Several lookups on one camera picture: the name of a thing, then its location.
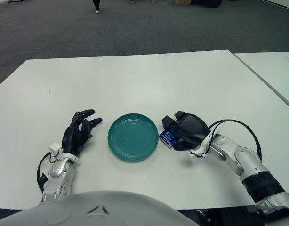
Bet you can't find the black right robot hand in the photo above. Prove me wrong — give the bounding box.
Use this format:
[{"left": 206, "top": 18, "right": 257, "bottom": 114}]
[{"left": 161, "top": 110, "right": 210, "bottom": 151}]

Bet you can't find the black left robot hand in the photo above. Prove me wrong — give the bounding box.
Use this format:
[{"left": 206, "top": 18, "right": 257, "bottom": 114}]
[{"left": 61, "top": 109, "right": 103, "bottom": 156}]

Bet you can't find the blue gum pack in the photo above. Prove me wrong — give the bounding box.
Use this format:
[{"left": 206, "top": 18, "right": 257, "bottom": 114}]
[{"left": 159, "top": 127, "right": 179, "bottom": 149}]

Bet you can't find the teal ribbed plate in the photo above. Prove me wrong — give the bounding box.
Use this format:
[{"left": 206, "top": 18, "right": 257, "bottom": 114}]
[{"left": 107, "top": 113, "right": 159, "bottom": 162}]

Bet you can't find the grey robot torso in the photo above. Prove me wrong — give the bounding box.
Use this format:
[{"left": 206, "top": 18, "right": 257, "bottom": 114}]
[{"left": 0, "top": 190, "right": 197, "bottom": 226}]

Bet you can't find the white neighbouring table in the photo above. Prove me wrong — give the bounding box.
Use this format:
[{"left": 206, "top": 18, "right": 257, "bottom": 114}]
[{"left": 233, "top": 52, "right": 289, "bottom": 108}]

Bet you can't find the black background furniture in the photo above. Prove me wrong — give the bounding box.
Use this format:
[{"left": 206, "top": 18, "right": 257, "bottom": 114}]
[{"left": 191, "top": 0, "right": 223, "bottom": 9}]

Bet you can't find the walking person in black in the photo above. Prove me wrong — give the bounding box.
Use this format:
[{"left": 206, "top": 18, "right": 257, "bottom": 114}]
[{"left": 92, "top": 0, "right": 102, "bottom": 14}]

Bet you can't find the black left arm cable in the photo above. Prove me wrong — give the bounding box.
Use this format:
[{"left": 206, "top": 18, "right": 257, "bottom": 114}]
[{"left": 37, "top": 152, "right": 56, "bottom": 193}]

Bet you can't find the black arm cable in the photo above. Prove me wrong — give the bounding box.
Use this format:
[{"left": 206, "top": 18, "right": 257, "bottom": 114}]
[
  {"left": 37, "top": 152, "right": 56, "bottom": 193},
  {"left": 203, "top": 119, "right": 263, "bottom": 161}
]

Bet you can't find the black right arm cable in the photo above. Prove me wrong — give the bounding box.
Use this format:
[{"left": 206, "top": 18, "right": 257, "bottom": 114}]
[{"left": 203, "top": 119, "right": 263, "bottom": 161}]

